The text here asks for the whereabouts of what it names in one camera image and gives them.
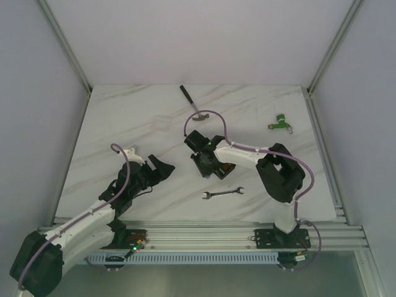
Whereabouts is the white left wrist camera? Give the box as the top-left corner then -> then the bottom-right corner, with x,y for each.
118,147 -> 145,164

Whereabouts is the aluminium frame rail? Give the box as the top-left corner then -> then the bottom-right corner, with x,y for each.
35,0 -> 93,94

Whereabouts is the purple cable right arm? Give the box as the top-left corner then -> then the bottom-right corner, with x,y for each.
183,110 -> 316,223

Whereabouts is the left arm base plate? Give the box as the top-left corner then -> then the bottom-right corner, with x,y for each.
100,229 -> 147,249

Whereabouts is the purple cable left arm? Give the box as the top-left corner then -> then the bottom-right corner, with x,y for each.
17,143 -> 131,293

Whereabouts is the steel open-end wrench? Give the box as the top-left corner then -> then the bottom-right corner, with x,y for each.
202,187 -> 244,200

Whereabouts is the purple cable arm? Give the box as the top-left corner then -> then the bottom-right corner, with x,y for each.
17,143 -> 131,293
183,110 -> 316,223

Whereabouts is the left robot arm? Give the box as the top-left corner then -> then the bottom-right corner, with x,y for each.
9,155 -> 175,296

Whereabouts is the slotted cable duct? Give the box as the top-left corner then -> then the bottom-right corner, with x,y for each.
85,249 -> 310,266

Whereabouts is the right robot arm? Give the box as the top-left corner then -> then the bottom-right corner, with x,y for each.
184,130 -> 306,247

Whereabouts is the claw hammer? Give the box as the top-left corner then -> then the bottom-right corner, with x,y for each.
179,85 -> 210,121

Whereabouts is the black fuse box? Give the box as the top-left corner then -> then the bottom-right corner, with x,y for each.
213,163 -> 236,180

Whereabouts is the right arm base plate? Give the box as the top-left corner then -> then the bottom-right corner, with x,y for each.
252,227 -> 311,249

